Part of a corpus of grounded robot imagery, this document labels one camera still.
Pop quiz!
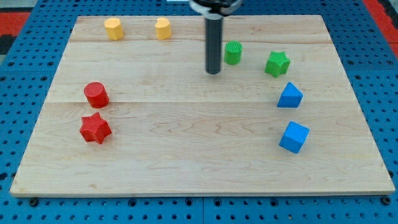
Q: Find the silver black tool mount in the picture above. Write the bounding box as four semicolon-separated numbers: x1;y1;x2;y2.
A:
188;0;243;19

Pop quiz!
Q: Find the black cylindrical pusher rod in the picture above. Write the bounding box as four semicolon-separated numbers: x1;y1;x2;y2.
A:
205;17;223;75

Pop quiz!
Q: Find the green cylinder block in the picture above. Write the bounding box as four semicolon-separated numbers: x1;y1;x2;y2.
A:
224;40;243;65

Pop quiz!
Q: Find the wooden board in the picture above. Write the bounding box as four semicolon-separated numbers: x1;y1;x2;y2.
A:
10;15;395;198

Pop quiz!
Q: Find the green star block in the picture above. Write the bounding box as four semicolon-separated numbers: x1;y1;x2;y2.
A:
264;51;290;78

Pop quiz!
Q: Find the yellow hexagon block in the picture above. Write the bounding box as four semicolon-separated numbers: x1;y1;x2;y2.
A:
104;17;124;40

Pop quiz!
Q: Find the blue triangle block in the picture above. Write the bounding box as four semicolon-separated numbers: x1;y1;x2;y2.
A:
277;82;303;108

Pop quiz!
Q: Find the red cylinder block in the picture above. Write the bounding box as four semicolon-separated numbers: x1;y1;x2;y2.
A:
83;82;109;108

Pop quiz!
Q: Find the blue cube block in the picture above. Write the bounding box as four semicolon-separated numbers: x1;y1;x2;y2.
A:
279;121;310;154

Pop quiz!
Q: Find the red star block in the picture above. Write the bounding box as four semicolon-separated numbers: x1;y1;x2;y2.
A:
80;112;112;144

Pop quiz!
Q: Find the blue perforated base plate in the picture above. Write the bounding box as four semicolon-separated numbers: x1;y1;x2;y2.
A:
1;0;397;223

